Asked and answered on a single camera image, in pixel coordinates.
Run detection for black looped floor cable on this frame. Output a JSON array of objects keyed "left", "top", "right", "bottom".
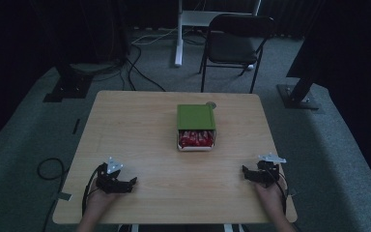
[{"left": 37, "top": 157, "right": 68, "bottom": 232}]

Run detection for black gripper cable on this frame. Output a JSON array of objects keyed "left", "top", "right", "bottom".
[
  {"left": 81, "top": 162, "right": 108, "bottom": 217},
  {"left": 266, "top": 165, "right": 290, "bottom": 216}
]

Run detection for person's left hand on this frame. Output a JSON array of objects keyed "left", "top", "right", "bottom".
[{"left": 84, "top": 185, "right": 121, "bottom": 211}]

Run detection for white desk frame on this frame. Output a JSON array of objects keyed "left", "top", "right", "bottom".
[{"left": 173, "top": 0, "right": 263, "bottom": 68}]

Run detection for white floor cable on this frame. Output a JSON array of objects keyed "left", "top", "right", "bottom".
[{"left": 130, "top": 27, "right": 179, "bottom": 46}]

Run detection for green box lid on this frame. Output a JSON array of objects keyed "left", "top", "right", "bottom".
[{"left": 176, "top": 103, "right": 217, "bottom": 131}]

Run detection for dark curtain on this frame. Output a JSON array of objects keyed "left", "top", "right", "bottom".
[
  {"left": 0, "top": 0, "right": 130, "bottom": 156},
  {"left": 284, "top": 0, "right": 371, "bottom": 201}
]

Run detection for white drawer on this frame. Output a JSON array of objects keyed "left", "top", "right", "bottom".
[{"left": 176, "top": 129, "right": 217, "bottom": 153}]

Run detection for black folding chair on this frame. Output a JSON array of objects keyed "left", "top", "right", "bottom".
[{"left": 198, "top": 13, "right": 276, "bottom": 95}]

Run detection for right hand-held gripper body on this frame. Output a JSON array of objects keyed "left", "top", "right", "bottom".
[{"left": 256, "top": 153, "right": 287, "bottom": 189}]

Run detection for grey tape piece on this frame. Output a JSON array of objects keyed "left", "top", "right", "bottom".
[{"left": 57, "top": 191, "right": 73, "bottom": 202}]

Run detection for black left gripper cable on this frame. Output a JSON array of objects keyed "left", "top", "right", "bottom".
[{"left": 81, "top": 162, "right": 108, "bottom": 217}]

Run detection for person's right hand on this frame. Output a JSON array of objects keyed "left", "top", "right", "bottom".
[{"left": 254, "top": 180, "right": 286, "bottom": 214}]

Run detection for black stand with base plate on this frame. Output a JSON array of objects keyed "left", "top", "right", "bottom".
[
  {"left": 276, "top": 62, "right": 322, "bottom": 111},
  {"left": 43, "top": 61, "right": 95, "bottom": 103}
]

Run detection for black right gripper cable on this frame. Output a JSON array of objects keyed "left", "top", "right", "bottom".
[{"left": 266, "top": 165, "right": 290, "bottom": 216}]

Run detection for black floor cable bundle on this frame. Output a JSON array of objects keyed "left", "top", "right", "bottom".
[{"left": 91, "top": 43, "right": 167, "bottom": 93}]

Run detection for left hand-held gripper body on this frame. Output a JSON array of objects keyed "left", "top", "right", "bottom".
[{"left": 95, "top": 157, "right": 126, "bottom": 195}]

